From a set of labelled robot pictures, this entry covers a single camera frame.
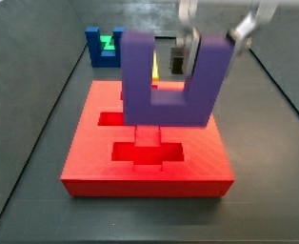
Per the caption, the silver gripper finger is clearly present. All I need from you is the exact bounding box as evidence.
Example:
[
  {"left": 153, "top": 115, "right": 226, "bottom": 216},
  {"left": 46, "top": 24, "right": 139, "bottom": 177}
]
[
  {"left": 176, "top": 0, "right": 201, "bottom": 76},
  {"left": 222, "top": 0, "right": 281, "bottom": 79}
]

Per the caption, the purple U-shaped block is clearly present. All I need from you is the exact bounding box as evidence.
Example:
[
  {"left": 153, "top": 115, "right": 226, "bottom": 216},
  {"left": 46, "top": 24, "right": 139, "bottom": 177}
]
[{"left": 121, "top": 30, "right": 233, "bottom": 127}]

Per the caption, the red board with slots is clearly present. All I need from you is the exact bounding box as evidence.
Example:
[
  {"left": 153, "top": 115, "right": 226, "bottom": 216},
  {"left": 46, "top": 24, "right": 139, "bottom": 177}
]
[{"left": 61, "top": 81, "right": 234, "bottom": 197}]

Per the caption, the yellow long bar block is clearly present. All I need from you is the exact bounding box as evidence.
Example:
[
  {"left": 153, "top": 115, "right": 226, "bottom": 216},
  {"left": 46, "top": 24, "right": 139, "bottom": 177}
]
[{"left": 151, "top": 51, "right": 158, "bottom": 81}]

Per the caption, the green zigzag block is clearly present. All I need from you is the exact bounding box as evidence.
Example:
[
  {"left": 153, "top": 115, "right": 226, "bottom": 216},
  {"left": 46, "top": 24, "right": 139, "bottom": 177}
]
[{"left": 99, "top": 35, "right": 115, "bottom": 51}]

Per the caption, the blue U-shaped block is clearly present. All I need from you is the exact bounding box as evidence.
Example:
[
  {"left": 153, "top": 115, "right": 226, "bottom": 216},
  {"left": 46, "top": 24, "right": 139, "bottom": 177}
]
[{"left": 85, "top": 27, "right": 125, "bottom": 68}]

